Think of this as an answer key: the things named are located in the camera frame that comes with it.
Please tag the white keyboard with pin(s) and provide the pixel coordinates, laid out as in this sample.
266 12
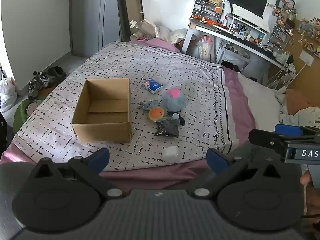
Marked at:
243 11

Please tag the clear drawer organizer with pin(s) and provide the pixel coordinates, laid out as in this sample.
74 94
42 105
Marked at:
203 7

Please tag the patterned slippers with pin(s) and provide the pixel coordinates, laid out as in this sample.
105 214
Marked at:
38 82

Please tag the cardboard box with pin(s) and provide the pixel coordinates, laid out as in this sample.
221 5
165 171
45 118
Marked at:
100 132

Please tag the grey wardrobe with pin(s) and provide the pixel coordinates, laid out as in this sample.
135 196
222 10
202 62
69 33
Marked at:
87 17

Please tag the white patterned pillow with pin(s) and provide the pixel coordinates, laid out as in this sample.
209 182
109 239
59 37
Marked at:
307 116

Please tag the small white tissue pack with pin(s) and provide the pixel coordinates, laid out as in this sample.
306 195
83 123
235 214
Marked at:
170 153

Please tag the clear plastic bottle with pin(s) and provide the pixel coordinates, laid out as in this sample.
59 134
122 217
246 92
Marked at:
134 27

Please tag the white monitor riser shelf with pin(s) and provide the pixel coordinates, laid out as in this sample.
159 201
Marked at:
250 23

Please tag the cork board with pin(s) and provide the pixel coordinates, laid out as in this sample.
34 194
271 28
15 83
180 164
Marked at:
303 37

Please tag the grey plush toy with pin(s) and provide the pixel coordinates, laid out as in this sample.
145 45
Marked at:
172 102

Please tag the person's right hand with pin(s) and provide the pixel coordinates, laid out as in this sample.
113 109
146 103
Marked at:
305 178

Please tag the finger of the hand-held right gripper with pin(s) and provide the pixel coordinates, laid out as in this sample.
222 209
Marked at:
265 138
287 130

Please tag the black plastic bag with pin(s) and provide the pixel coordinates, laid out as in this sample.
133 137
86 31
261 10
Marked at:
167 128

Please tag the green rug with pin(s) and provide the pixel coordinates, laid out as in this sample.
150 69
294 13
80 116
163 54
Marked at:
23 112

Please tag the dark slippers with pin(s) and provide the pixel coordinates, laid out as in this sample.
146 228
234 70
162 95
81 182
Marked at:
57 72

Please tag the black and white printed blanket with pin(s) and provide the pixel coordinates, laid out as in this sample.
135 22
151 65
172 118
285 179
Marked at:
187 67

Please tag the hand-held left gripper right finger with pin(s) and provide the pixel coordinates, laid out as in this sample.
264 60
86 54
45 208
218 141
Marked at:
216 160

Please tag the framed picture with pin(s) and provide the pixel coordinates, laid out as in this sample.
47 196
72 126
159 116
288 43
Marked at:
285 1

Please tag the white plastic bag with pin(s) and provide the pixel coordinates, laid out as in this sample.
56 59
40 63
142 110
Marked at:
7 95

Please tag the blue tissue packet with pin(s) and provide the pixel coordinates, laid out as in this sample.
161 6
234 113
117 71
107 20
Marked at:
152 85

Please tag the white desk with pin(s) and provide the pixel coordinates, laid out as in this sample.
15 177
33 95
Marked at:
186 40

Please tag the flat cardboard sheet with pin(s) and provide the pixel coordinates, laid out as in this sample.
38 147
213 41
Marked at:
132 5

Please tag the orange plush ball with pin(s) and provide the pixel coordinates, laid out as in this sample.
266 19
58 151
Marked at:
156 113

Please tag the woven basket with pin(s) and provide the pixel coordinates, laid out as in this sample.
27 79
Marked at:
215 0

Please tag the pink bedsheet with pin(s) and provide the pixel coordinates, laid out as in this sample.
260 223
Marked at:
240 110

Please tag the crumpled clear plastic bags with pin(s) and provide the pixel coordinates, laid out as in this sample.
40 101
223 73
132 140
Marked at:
150 28

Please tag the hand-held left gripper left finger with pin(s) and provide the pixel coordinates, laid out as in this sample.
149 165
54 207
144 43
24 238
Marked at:
99 159

